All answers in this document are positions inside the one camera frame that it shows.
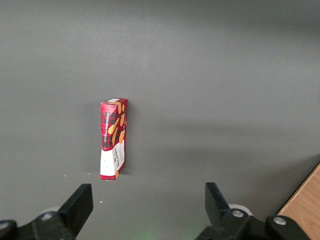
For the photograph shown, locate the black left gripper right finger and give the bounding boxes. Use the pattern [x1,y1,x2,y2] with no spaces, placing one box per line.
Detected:
[197,182,311,240]

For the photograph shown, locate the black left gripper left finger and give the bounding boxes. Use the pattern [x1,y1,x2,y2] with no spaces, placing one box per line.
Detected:
[0,183,94,240]

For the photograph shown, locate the oak wooden drawer cabinet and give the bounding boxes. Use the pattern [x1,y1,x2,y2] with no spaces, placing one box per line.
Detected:
[276,161,320,240]

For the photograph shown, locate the red tartan shortbread box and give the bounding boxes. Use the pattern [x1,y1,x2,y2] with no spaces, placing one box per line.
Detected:
[99,97,129,182]

